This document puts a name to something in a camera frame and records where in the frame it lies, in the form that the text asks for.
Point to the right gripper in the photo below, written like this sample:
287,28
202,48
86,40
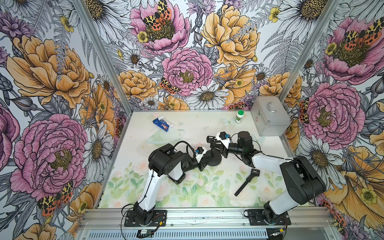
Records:
223,149

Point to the white vented cable duct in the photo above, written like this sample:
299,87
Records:
181,234

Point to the black round stand base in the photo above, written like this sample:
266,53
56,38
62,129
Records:
214,158

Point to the silver first aid case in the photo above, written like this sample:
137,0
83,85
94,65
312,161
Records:
269,116

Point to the white green-capped pill bottle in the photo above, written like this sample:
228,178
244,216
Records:
239,116

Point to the aluminium front rail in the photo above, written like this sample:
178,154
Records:
207,218

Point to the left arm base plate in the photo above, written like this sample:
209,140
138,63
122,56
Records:
154,218

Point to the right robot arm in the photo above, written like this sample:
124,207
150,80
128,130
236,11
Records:
302,181

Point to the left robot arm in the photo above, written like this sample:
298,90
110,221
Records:
167,162

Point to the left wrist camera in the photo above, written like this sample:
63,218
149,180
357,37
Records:
200,151

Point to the blue gauze bandage packet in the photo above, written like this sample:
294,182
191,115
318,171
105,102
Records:
163,123

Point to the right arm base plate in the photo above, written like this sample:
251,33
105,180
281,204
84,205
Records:
262,217

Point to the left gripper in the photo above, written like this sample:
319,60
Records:
203,162

